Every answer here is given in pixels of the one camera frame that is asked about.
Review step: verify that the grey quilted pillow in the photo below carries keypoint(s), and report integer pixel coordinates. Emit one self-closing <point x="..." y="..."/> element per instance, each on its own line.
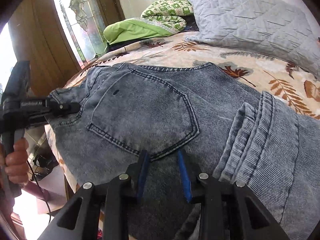
<point x="269" y="27"/>

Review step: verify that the leaf-patterned fleece bed blanket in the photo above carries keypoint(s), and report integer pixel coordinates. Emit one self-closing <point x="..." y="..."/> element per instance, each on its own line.
<point x="200" y="52"/>

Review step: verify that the person's left hand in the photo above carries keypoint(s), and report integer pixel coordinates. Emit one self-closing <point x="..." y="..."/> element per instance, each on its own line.
<point x="16" y="163"/>

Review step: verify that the green patterned folded quilt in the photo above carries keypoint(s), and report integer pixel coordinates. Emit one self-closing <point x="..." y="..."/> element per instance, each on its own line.
<point x="162" y="18"/>

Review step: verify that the grey denim jeans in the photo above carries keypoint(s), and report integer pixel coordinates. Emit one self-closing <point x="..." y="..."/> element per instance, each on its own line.
<point x="165" y="214"/>

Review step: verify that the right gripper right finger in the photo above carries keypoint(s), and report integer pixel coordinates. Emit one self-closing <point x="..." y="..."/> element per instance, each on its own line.
<point x="228" y="211"/>

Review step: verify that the wooden stained-glass door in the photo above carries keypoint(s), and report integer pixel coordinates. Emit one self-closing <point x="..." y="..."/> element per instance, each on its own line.
<point x="60" y="37"/>

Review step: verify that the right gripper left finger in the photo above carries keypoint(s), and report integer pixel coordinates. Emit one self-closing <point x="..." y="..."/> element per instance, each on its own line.
<point x="79" y="218"/>

